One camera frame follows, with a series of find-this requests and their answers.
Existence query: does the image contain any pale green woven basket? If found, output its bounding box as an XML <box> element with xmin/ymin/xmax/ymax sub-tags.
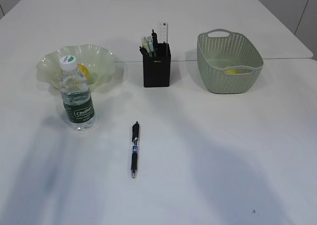
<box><xmin>197</xmin><ymin>29</ymin><xmax>264</xmax><ymax>94</ymax></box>

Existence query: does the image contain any pale green wavy plate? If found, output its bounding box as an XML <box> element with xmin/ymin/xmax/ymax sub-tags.
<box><xmin>36</xmin><ymin>44</ymin><xmax>115</xmax><ymax>91</ymax></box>

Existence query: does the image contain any yellow utility knife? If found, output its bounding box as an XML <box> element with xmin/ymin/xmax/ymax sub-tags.
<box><xmin>141</xmin><ymin>37</ymin><xmax>150</xmax><ymax>53</ymax></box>

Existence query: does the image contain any clear plastic ruler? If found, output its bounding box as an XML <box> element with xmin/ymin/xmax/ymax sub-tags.
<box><xmin>157</xmin><ymin>22</ymin><xmax>168</xmax><ymax>43</ymax></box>

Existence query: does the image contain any black square pen holder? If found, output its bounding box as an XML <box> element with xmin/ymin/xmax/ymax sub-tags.
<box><xmin>143</xmin><ymin>43</ymin><xmax>171</xmax><ymax>88</ymax></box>

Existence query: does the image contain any yellow pear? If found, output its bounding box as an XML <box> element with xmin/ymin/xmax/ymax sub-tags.
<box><xmin>60</xmin><ymin>64</ymin><xmax>90</xmax><ymax>85</ymax></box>

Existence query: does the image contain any green utility knife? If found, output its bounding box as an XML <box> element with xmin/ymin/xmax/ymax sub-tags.
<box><xmin>146</xmin><ymin>36</ymin><xmax>156</xmax><ymax>57</ymax></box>

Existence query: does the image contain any clear water bottle green label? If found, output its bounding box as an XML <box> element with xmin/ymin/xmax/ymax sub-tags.
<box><xmin>59</xmin><ymin>55</ymin><xmax>96</xmax><ymax>131</ymax></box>

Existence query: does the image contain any black pen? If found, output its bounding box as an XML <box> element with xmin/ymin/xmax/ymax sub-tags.
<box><xmin>151</xmin><ymin>29</ymin><xmax>158</xmax><ymax>55</ymax></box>
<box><xmin>131</xmin><ymin>121</ymin><xmax>140</xmax><ymax>178</ymax></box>
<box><xmin>139</xmin><ymin>46</ymin><xmax>148</xmax><ymax>57</ymax></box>

